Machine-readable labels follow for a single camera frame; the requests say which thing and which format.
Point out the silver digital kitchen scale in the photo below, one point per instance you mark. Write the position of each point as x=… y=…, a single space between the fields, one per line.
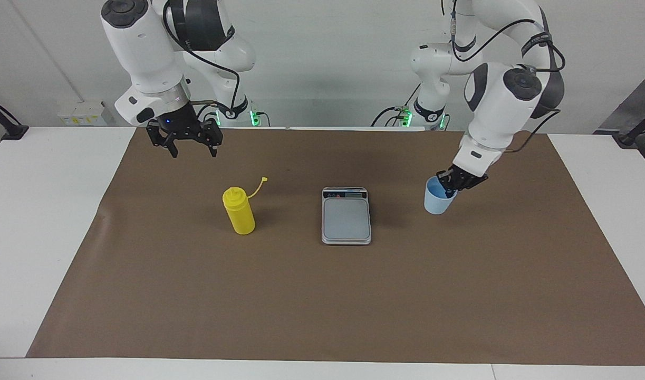
x=346 y=221

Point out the black clamp stand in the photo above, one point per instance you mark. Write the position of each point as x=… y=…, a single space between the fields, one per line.
x=631 y=138
x=11 y=131

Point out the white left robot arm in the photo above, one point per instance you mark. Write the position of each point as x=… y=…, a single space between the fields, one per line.
x=501 y=116

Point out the brown paper table mat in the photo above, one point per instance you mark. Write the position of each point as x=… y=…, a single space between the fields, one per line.
x=301 y=295

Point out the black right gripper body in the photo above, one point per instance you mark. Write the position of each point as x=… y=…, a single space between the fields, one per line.
x=177 y=121

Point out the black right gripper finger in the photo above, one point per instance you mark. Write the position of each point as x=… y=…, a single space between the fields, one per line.
x=157 y=134
x=211 y=134

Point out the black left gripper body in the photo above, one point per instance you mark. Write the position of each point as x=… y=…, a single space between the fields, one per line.
x=467 y=178

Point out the yellow squeeze bottle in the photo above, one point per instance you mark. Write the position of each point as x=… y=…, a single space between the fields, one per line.
x=240 y=216

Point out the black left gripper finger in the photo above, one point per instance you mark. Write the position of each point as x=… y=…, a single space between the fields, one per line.
x=461 y=188
x=448 y=182

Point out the light blue plastic cup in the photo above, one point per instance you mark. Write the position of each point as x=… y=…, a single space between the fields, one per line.
x=435 y=206

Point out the white wall socket box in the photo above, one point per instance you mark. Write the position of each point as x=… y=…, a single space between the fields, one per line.
x=82 y=113

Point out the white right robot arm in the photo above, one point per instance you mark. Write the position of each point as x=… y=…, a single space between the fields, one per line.
x=143 y=47

